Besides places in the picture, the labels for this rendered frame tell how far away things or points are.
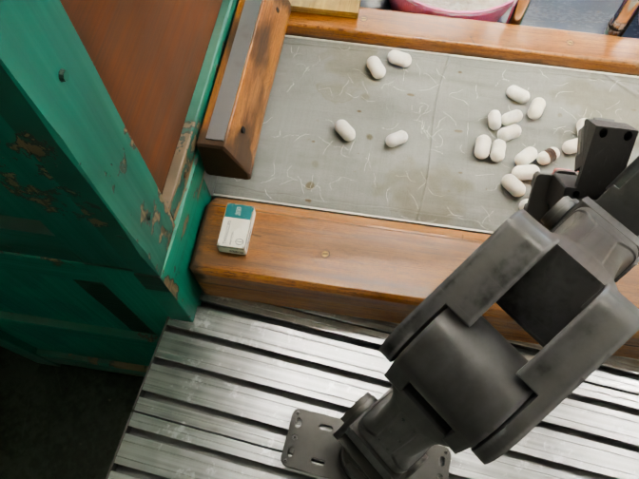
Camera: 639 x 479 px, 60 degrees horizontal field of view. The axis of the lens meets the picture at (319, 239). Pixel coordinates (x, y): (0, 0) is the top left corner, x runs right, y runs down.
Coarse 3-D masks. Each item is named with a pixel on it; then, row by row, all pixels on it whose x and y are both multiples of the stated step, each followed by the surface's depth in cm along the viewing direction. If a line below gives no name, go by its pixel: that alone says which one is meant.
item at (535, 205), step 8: (536, 176) 65; (544, 176) 64; (536, 184) 65; (544, 184) 65; (536, 192) 65; (544, 192) 65; (528, 200) 66; (536, 200) 66; (544, 200) 66; (528, 208) 66; (536, 208) 66; (544, 208) 66; (536, 216) 67; (544, 224) 67
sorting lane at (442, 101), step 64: (320, 64) 85; (384, 64) 85; (448, 64) 85; (512, 64) 85; (320, 128) 80; (384, 128) 80; (448, 128) 80; (256, 192) 75; (320, 192) 75; (384, 192) 75; (448, 192) 75
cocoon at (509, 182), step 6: (510, 174) 74; (504, 180) 74; (510, 180) 74; (516, 180) 74; (504, 186) 75; (510, 186) 74; (516, 186) 73; (522, 186) 73; (510, 192) 74; (516, 192) 73; (522, 192) 73
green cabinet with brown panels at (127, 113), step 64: (0, 0) 29; (64, 0) 37; (128, 0) 46; (192, 0) 61; (0, 64) 30; (64, 64) 36; (128, 64) 48; (192, 64) 64; (0, 128) 37; (64, 128) 37; (128, 128) 49; (192, 128) 63; (0, 192) 50; (64, 192) 44; (128, 192) 48; (64, 256) 59; (128, 256) 55
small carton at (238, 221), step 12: (228, 204) 69; (240, 204) 69; (228, 216) 69; (240, 216) 69; (252, 216) 69; (228, 228) 68; (240, 228) 68; (228, 240) 67; (240, 240) 67; (228, 252) 68; (240, 252) 68
